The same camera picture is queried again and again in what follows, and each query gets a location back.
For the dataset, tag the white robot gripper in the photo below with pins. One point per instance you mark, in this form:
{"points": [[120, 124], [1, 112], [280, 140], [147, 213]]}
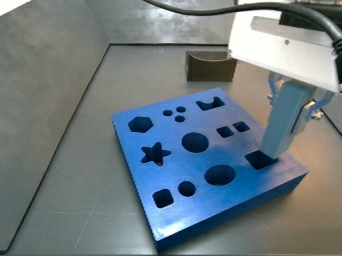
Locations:
{"points": [[295, 52]]}

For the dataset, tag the light blue rectangular block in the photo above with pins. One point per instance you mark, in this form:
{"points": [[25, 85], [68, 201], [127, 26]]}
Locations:
{"points": [[294, 96]]}

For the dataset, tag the blue foam shape board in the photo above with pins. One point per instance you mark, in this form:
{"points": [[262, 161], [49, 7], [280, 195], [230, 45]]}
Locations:
{"points": [[190, 148]]}

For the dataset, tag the black curved plastic holder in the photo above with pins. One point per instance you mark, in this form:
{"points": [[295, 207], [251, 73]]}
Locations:
{"points": [[210, 66]]}

